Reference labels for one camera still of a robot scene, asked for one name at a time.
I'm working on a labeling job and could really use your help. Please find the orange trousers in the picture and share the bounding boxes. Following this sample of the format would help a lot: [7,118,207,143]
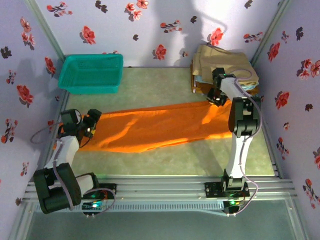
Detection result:
[78,98,237,154]

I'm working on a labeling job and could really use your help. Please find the folded brown trousers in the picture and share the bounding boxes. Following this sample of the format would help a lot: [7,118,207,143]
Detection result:
[190,63,260,97]

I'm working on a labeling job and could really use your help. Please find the folded light blue trousers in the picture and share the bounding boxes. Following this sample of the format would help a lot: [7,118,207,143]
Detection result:
[194,74,258,91]

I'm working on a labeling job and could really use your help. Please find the folded tan trousers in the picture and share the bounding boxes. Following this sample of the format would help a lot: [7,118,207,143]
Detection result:
[191,44,259,87]

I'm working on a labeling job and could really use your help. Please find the teal plastic basket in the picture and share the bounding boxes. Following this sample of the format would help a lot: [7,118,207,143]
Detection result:
[57,53,124,95]

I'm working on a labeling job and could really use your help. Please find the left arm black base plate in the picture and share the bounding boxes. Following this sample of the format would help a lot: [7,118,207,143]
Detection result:
[94,183,118,200]

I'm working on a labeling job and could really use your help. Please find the aluminium corner post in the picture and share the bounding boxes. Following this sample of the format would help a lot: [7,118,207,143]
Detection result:
[250,0,293,66]
[24,0,66,62]

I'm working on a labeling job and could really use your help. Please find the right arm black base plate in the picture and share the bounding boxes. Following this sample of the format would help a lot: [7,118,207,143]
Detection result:
[204,181,250,198]

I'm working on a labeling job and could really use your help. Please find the aluminium mounting rail frame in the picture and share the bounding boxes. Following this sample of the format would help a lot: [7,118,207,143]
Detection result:
[23,176,297,201]

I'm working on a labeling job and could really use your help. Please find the grey slotted cable duct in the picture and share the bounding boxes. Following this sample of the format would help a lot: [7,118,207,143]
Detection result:
[33,201,225,213]

